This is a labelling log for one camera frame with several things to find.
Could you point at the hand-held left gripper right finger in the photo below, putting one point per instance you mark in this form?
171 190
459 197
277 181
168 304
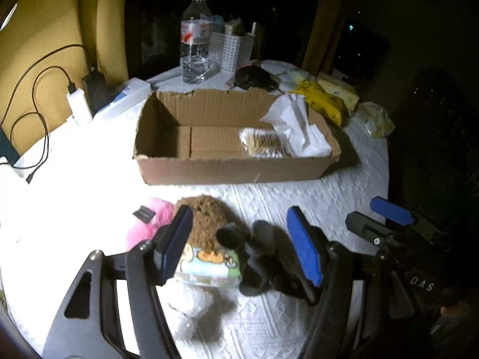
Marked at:
305 248

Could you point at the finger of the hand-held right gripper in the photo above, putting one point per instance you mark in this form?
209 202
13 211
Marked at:
391 210
365 228

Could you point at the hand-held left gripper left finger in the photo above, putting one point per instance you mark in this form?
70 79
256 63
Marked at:
176 237

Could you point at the pink plush toy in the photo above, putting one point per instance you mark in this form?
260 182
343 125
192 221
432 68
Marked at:
148 222

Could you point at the brown plush toy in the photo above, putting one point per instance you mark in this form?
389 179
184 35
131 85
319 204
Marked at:
204 220

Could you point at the printed tissue packet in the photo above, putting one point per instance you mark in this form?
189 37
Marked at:
207 265

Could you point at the black soft object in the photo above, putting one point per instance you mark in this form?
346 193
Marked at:
258 258

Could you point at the clear bubble wrap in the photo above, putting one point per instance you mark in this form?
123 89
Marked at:
192 306

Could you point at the cardboard box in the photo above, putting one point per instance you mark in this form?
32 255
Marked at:
232 134

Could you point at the clear crumpled plastic bag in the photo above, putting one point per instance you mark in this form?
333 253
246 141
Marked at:
374 119

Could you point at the cotton swab pack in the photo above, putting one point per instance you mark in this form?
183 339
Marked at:
262 142

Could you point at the white crumpled paper bag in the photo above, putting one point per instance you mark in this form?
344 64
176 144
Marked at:
295 123

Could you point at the yellow plastic bag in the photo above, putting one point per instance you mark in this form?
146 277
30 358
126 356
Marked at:
322 99

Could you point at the pale yellow tissue pack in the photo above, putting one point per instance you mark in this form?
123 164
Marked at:
338 89

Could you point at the white power strip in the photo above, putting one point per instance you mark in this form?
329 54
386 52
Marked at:
123 99

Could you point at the white charger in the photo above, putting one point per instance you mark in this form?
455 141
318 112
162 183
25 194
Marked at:
79 104

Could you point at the black charger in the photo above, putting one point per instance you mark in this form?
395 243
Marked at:
95 88

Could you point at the black round object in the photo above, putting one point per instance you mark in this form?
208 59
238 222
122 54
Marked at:
254 76

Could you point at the teal box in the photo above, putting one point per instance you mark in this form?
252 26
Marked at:
6 147

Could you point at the white perforated holder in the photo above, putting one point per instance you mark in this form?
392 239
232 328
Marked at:
228 50

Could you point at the clear plastic water bottle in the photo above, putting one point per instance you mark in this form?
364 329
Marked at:
194 37

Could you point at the yellow curtain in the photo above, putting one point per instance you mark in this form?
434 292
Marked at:
322 18
45 18

